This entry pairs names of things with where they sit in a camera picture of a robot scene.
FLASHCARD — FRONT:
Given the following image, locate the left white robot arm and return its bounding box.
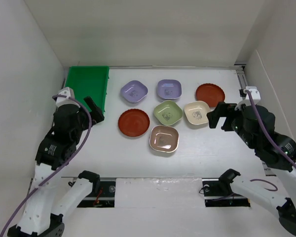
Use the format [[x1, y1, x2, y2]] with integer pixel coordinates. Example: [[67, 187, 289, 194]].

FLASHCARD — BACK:
[[0, 87, 104, 237]]

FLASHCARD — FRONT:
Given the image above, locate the pink square panda plate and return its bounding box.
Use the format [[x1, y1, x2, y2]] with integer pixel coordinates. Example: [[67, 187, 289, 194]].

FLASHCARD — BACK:
[[149, 125, 179, 153]]

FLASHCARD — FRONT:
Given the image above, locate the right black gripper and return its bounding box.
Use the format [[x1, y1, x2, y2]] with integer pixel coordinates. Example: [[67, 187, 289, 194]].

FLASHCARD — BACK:
[[206, 100, 256, 148]]

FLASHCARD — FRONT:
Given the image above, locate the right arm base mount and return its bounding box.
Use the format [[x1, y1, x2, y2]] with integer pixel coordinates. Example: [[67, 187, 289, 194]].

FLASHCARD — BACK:
[[199, 178, 251, 207]]

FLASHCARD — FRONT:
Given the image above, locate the purple square plate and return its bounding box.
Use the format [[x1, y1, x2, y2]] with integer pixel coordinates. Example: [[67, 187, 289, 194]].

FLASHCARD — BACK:
[[157, 79, 182, 100], [120, 80, 148, 104]]

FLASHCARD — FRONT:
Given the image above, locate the green plastic bin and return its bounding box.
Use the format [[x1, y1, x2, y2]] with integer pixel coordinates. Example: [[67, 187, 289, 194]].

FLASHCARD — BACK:
[[65, 66, 110, 113]]

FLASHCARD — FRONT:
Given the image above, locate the red round plate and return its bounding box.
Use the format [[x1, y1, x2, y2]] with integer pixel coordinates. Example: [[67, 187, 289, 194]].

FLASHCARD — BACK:
[[118, 109, 150, 137], [195, 83, 225, 108]]

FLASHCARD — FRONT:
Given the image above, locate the aluminium rail right side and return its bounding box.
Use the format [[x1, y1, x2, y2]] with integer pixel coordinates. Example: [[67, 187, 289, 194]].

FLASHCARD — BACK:
[[234, 64, 248, 88]]

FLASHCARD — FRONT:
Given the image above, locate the green square panda plate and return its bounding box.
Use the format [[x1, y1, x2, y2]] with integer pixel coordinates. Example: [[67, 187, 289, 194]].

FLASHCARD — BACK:
[[153, 100, 183, 126]]

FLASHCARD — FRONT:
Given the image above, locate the cream square panda plate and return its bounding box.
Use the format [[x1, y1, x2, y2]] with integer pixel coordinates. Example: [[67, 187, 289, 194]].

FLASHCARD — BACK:
[[184, 101, 211, 129]]

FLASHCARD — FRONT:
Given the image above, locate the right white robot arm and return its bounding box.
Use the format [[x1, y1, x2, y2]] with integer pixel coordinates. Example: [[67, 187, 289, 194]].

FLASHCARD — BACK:
[[199, 86, 296, 236]]

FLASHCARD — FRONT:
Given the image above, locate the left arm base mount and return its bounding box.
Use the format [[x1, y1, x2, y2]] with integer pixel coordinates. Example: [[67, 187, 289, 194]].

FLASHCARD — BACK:
[[77, 179, 116, 208]]

